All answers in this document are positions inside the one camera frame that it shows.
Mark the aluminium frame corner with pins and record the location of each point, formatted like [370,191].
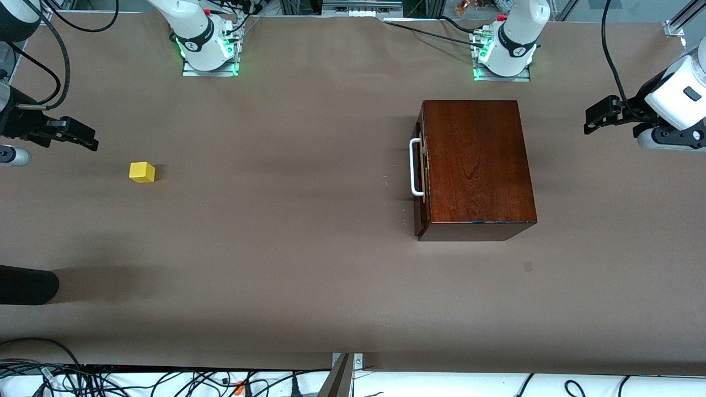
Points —
[47,16]

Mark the white power strip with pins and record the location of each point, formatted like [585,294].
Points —
[361,12]

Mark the aluminium profile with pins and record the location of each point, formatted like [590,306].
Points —
[674,27]

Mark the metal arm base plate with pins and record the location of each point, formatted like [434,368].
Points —
[220,73]
[485,79]

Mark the dark wooden box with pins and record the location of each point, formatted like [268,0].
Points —
[474,165]

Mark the black cylinder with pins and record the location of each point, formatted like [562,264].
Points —
[27,284]

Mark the wooden drawer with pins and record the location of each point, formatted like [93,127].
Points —
[418,218]

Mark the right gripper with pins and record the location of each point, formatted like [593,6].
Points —
[21,124]

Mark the black plug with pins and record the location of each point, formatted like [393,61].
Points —
[295,389]

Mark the dark metal bar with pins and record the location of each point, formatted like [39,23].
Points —
[337,380]

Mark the orange plug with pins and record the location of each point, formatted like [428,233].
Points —
[239,389]

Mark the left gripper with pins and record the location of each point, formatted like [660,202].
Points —
[634,104]

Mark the grey metal bracket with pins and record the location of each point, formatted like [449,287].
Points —
[358,361]

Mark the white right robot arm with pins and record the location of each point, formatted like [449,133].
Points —
[193,27]

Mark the yellow block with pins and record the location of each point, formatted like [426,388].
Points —
[142,172]

